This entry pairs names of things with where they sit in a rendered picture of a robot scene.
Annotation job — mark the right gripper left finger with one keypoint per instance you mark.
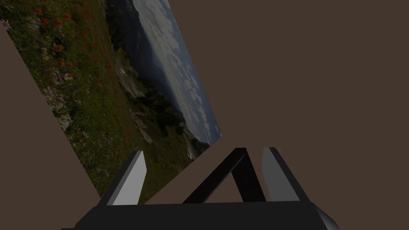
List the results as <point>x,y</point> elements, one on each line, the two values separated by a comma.
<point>129,183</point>

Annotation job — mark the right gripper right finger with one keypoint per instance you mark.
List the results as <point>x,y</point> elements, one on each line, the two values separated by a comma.
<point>281,182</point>

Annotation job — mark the black angled bar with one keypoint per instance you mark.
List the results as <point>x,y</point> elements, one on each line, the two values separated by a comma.
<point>246,179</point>

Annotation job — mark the landscape picture with red flowers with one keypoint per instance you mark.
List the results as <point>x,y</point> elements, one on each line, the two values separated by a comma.
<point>105,80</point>

